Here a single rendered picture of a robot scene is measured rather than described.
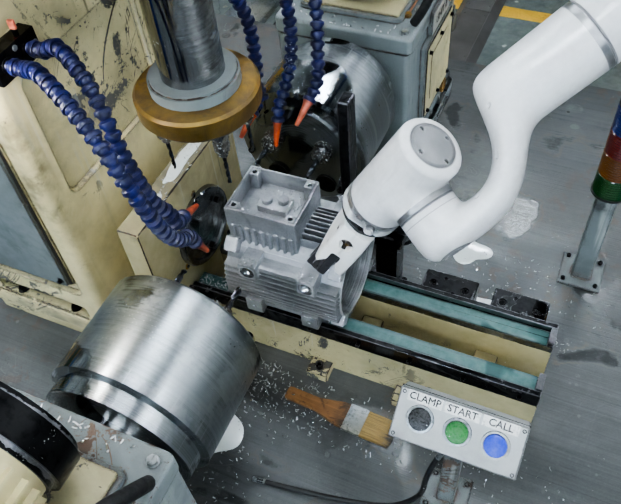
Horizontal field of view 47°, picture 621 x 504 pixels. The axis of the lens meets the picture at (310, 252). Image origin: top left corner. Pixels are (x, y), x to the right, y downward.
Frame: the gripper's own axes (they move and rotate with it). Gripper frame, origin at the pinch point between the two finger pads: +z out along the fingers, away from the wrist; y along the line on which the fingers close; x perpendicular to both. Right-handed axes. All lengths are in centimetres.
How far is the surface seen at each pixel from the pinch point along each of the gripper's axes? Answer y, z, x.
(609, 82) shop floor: 210, 78, -85
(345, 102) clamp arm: 18.2, -11.4, 10.0
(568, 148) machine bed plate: 71, 12, -40
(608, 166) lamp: 33.5, -18.3, -31.2
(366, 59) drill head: 43.3, 0.9, 10.1
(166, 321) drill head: -21.6, 1.3, 14.2
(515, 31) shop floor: 235, 100, -46
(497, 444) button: -18.2, -13.5, -28.8
